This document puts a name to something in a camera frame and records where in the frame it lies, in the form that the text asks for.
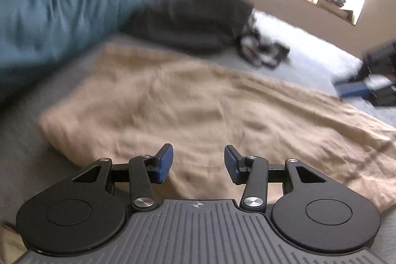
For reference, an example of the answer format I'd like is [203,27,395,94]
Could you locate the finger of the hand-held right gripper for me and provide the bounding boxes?
[335,80,372,98]

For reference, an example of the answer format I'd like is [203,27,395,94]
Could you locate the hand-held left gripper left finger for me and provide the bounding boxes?
[72,143,174,211]

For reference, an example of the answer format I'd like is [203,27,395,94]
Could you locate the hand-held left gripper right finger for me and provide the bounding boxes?
[224,145,327,212]

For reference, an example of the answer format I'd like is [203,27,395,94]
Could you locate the beige pants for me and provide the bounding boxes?
[39,44,396,213]

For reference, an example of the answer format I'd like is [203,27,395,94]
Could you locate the grey-blue fleece blanket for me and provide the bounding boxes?
[0,10,396,252]

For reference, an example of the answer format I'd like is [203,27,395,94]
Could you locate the plaid shorts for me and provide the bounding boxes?
[238,20,291,70]

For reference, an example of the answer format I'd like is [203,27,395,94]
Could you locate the black cloth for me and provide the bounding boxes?
[120,0,255,55]

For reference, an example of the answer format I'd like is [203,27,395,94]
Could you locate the teal pillow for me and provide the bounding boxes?
[0,0,190,104]

